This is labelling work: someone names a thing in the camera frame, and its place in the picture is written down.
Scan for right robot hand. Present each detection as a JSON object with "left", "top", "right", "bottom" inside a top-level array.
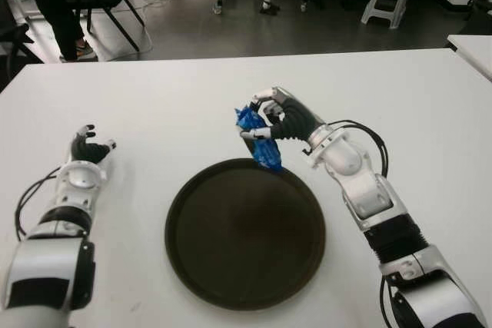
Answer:
[{"left": 240, "top": 87, "right": 327, "bottom": 143}]

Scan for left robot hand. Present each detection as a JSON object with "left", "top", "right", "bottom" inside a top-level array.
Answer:
[{"left": 68, "top": 124, "right": 117, "bottom": 166}]

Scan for blue Oreo cookie pack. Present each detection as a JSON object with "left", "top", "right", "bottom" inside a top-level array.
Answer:
[{"left": 234, "top": 104, "right": 284, "bottom": 171}]

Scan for round dark brown tray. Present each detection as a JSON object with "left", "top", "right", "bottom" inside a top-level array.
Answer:
[{"left": 164, "top": 157, "right": 327, "bottom": 312}]

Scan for standing person black trousers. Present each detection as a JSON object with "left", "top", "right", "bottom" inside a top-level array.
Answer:
[{"left": 18, "top": 0, "right": 95, "bottom": 62}]

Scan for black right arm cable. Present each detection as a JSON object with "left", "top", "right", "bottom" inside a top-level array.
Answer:
[{"left": 326, "top": 119, "right": 391, "bottom": 187}]

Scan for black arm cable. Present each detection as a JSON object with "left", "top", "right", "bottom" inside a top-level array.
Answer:
[
  {"left": 14, "top": 166, "right": 63, "bottom": 240},
  {"left": 326, "top": 119, "right": 391, "bottom": 187}
]

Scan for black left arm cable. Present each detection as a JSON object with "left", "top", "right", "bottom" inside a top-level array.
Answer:
[{"left": 14, "top": 166, "right": 63, "bottom": 240}]

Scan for black chair frame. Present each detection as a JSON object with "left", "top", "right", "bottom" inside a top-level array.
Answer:
[{"left": 0, "top": 22, "right": 44, "bottom": 89}]

